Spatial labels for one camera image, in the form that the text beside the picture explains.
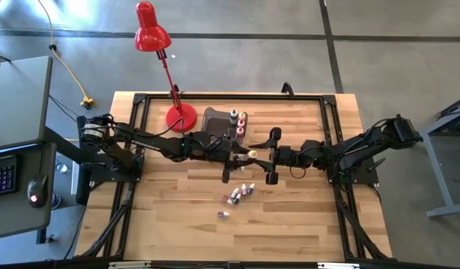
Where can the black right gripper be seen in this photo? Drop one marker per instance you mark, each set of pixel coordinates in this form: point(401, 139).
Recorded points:
point(285, 157)

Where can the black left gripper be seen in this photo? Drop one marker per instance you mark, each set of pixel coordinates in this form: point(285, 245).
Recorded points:
point(211, 147)

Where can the large yellow food coloring bottle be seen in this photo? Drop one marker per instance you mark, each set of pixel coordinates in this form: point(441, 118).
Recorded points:
point(252, 154)
point(242, 116)

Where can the large orange food coloring bottle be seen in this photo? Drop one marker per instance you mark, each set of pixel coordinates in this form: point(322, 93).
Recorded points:
point(240, 131)

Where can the grey translucent plastic bin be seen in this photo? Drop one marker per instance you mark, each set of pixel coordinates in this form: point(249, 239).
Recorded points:
point(216, 123)

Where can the small pink food coloring bottle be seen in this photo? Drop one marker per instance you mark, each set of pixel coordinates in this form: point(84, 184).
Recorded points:
point(244, 190)

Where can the small dark food coloring bottle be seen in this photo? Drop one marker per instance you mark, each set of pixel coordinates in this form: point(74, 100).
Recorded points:
point(234, 194)
point(251, 189)
point(237, 199)

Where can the large green food coloring bottle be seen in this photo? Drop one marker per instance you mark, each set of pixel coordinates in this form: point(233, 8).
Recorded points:
point(233, 113)

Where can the small red food coloring bottle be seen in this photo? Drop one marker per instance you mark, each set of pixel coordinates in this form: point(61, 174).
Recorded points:
point(227, 200)

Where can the small purple food coloring bottle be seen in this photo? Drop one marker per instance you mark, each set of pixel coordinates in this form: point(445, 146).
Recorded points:
point(223, 214)

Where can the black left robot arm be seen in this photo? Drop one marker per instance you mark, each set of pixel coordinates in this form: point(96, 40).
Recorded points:
point(140, 140)

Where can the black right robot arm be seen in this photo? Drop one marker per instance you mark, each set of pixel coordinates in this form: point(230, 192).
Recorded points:
point(349, 149)

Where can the red desk lamp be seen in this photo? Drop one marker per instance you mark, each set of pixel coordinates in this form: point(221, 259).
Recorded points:
point(181, 117)

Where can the black clamp lever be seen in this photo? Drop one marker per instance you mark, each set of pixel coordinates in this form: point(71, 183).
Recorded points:
point(377, 164)

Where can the grey metal table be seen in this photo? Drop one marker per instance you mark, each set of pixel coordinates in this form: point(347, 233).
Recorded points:
point(435, 175)

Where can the black computer mouse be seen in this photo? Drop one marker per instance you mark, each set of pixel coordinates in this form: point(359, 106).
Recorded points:
point(37, 188)

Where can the dark grey desk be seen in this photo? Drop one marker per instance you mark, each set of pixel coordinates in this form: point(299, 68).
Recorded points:
point(16, 220)

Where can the black keyboard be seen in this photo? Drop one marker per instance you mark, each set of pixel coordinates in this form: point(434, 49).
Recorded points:
point(3, 175)

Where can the black aluminium table frame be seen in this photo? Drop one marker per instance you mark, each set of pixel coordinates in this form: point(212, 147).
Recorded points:
point(233, 96)

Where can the silver frame bracket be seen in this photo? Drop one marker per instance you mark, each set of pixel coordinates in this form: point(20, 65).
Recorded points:
point(129, 265)
point(338, 265)

